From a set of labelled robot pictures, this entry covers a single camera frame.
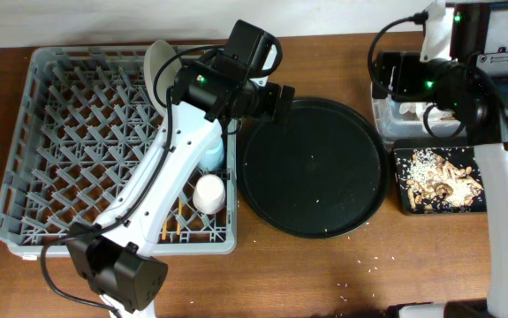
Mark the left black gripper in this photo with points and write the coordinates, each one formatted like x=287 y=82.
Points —
x=269 y=91

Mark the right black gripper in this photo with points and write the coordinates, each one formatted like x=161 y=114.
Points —
x=406 y=64

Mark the white paper napkin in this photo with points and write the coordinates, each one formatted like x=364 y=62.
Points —
x=418 y=109

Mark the light blue plastic cup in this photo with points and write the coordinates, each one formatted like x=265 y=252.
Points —
x=213 y=158

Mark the golden brown food scraps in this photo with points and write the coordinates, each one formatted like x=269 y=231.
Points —
x=443 y=183

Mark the pink plastic cup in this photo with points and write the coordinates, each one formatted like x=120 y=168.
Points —
x=209 y=194

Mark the wooden chopstick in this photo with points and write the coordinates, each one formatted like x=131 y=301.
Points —
x=179 y=214
x=164 y=230

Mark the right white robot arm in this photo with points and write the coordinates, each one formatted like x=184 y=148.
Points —
x=452 y=174

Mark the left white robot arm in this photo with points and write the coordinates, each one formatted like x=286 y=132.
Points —
x=114 y=254

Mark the clear plastic waste bin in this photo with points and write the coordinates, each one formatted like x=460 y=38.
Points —
x=392 y=126

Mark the black rectangular waste tray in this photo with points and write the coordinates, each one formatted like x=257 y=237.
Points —
x=434 y=176

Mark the grey plastic dishwasher rack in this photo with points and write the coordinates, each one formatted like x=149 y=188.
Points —
x=85 y=121

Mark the round black serving tray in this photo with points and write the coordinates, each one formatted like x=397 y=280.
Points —
x=321 y=174

